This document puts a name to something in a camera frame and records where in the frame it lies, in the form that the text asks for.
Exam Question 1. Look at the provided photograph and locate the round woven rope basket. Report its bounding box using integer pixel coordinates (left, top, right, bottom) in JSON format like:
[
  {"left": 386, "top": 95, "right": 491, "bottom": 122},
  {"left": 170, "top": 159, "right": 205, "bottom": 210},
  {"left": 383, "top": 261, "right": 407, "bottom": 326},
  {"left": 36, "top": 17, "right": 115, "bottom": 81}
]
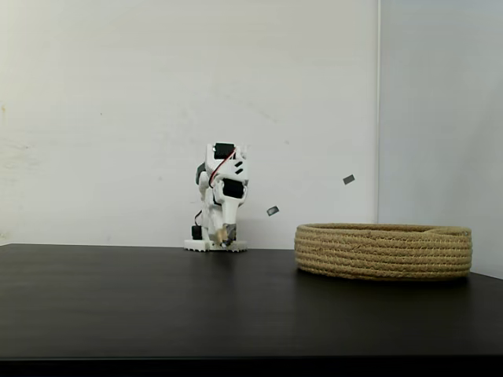
[{"left": 294, "top": 222, "right": 472, "bottom": 281}]

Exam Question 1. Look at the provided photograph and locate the white wall cable conduit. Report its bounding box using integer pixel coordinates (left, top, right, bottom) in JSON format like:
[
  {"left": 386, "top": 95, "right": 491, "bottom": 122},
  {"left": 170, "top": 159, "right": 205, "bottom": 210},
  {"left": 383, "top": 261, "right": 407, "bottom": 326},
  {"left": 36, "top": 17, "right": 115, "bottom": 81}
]
[{"left": 376, "top": 0, "right": 383, "bottom": 225}]

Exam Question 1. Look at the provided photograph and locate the red black servo cable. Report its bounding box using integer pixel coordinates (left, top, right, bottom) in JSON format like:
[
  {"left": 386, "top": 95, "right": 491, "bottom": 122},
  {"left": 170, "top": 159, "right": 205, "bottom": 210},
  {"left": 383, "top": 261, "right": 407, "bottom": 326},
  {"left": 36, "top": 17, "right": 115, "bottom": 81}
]
[{"left": 207, "top": 148, "right": 240, "bottom": 186}]

